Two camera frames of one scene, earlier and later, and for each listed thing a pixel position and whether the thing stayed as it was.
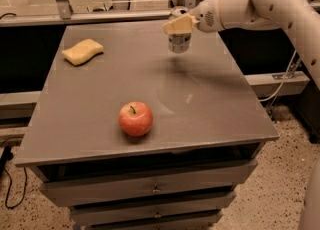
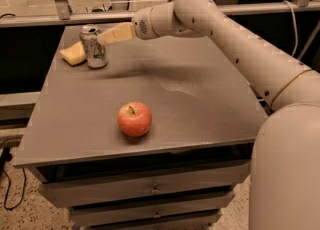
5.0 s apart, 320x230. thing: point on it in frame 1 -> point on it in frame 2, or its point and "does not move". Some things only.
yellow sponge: [81, 52] does not move
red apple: [136, 118] does not move
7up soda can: [179, 43] -> [95, 52]
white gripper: [207, 15] -> [141, 24]
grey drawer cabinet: [130, 135] does not move
